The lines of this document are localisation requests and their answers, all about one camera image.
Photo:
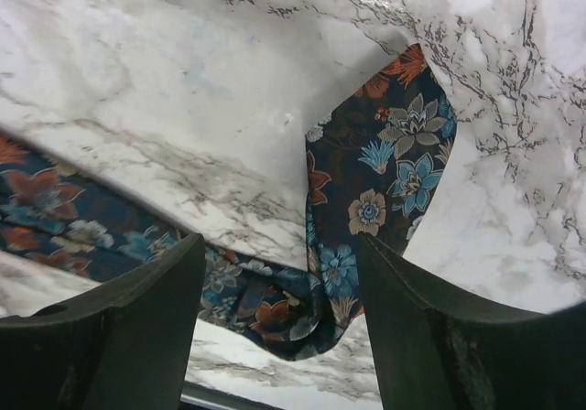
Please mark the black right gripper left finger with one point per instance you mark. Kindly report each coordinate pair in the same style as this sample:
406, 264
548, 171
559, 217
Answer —
122, 345

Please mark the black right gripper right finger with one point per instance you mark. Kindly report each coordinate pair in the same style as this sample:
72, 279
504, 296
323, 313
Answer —
437, 346

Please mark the navy floral tie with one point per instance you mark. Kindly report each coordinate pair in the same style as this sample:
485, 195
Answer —
373, 164

